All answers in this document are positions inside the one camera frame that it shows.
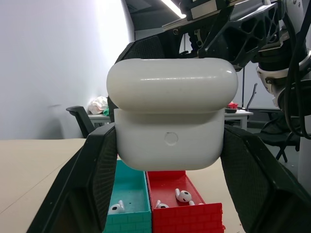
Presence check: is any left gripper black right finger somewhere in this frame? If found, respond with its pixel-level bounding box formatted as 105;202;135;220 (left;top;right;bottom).
219;124;311;233

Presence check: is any teal brick-pattern tray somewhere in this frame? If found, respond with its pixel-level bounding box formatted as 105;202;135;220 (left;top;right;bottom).
103;159;153;233

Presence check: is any white crumpled cloth pile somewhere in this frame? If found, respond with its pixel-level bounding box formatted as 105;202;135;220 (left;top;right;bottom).
87;96;109;115

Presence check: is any ceiling light strip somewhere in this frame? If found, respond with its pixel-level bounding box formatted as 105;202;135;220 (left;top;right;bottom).
161;0;187;19

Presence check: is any black office chair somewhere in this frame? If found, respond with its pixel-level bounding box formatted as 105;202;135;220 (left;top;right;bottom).
66;106;115;139
259;109;301;163

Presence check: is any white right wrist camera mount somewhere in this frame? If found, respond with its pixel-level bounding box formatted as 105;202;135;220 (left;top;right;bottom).
256;65;282;107

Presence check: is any white earbud case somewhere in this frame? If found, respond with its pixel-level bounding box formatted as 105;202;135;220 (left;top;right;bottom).
106;57;239;172

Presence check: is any red brick-pattern tray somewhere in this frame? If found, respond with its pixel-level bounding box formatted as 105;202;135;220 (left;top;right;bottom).
145;170;225;233

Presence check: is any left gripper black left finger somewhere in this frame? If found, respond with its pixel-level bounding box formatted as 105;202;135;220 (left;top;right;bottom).
25;123;119;233

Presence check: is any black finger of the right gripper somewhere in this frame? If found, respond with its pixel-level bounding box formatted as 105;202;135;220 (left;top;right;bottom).
198;1;281;71
116;31;180;65

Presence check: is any white background table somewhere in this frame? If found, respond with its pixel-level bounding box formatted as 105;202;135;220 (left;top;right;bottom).
88;109;254;132

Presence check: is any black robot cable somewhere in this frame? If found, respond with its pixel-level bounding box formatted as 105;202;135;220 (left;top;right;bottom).
281;9;311;140

